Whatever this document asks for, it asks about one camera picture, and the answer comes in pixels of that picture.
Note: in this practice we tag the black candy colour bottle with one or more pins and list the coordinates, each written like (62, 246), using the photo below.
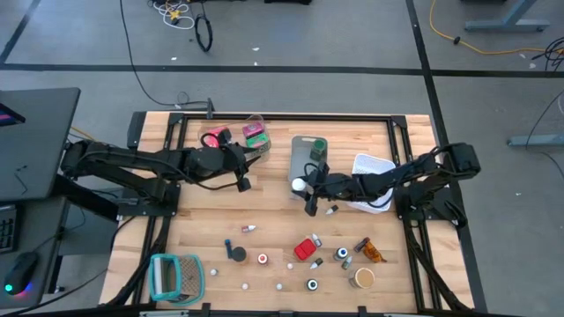
(312, 285)

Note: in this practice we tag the clear plastic bin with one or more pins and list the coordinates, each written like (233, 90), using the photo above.
(238, 132)

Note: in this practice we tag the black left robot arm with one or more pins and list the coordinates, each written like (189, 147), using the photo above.
(132, 160)

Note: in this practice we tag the green-lidded spice jar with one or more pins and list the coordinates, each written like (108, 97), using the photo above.
(318, 147)

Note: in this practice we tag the grey desk foot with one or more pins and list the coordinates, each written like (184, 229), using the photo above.
(537, 141)

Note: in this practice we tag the white perforated basket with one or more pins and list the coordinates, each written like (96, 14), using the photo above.
(370, 165)

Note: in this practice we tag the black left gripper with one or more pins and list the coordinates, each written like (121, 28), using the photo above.
(229, 160)

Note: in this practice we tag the grey plastic bin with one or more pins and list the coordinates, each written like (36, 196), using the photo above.
(302, 154)

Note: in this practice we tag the grey keyboard desk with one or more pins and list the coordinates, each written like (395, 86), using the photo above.
(39, 229)

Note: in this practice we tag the grey desk leg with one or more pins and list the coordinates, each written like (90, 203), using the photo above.
(506, 26)

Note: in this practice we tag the green Apple Jacks cereal box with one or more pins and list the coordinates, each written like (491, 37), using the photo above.
(257, 141)

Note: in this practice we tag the red-lidded paprika tin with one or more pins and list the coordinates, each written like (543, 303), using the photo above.
(305, 249)

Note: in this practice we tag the red squeeze bottle white cap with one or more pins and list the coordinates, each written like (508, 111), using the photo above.
(262, 259)

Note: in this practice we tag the dark tube with blue cap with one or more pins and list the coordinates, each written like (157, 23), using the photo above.
(227, 247)

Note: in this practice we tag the black keyboard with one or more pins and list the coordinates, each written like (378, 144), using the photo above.
(6, 229)

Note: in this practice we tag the computer monitor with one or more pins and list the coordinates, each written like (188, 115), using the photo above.
(9, 116)

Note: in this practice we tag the tan-lidded jar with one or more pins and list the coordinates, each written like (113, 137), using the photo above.
(365, 278)

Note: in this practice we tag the small dark brown bottle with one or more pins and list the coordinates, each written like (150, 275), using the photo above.
(361, 244)

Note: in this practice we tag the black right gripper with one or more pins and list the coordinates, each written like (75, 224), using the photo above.
(328, 187)

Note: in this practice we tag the red Froot Loops cereal box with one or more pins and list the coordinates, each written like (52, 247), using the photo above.
(213, 137)

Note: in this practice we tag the blue-capped colouring bottle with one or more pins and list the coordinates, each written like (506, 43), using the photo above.
(342, 253)

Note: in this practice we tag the black computer mouse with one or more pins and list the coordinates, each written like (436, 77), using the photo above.
(20, 270)

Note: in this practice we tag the black desk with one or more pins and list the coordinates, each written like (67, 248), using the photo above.
(39, 141)

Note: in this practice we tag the white-lidded spice jar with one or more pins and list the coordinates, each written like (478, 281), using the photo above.
(299, 184)

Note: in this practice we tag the peanut butter jar black lid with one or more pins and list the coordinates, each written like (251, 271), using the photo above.
(239, 254)

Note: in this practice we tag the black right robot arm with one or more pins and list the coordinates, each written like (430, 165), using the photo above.
(396, 176)

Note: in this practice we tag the amber brown bottle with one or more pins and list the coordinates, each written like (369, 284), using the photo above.
(375, 254)

